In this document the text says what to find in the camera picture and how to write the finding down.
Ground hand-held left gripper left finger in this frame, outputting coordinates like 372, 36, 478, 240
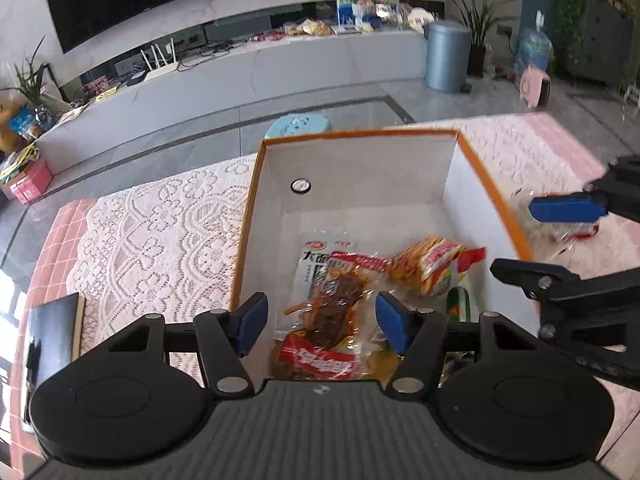
85, 291, 269, 397

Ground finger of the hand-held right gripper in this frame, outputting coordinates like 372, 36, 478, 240
490, 257, 640, 311
529, 155, 640, 225

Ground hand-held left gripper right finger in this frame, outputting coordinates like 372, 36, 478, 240
375, 290, 548, 395

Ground clear packet with brown pastry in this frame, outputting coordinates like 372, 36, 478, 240
512, 187, 601, 246

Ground brown dried meat packet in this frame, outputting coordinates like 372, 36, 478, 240
272, 252, 396, 383

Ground red stick snack bag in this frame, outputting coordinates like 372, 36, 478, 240
389, 236, 488, 298

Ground white snack packet black print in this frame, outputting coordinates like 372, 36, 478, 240
297, 230, 358, 311

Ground orange cardboard box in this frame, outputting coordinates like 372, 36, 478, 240
227, 129, 537, 393

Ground pink space heater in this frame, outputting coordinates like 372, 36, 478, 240
519, 67, 551, 109

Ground small white rack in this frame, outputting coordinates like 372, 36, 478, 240
622, 82, 640, 121

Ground white lace tablecloth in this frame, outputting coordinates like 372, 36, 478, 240
75, 112, 640, 376

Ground water bottle with pump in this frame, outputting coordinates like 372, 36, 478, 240
515, 10, 555, 73

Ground potted plant with long leaves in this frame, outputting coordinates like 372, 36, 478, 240
435, 0, 516, 78

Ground grey drawer cabinet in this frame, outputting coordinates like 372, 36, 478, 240
565, 0, 633, 86

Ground blue-grey trash can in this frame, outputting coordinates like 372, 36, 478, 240
424, 20, 472, 93

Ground black notebook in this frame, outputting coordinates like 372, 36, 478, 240
22, 292, 86, 433

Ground light blue plastic stool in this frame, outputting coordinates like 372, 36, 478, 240
264, 113, 333, 140

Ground grey television console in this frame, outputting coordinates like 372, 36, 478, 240
35, 0, 446, 176

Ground pink cardboard box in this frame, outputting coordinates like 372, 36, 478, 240
10, 157, 54, 204

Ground white router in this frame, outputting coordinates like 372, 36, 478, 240
140, 42, 180, 81

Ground pile of snack packets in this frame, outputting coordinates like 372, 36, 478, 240
284, 17, 335, 37

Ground leafy potted plant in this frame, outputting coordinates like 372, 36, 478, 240
0, 35, 56, 111

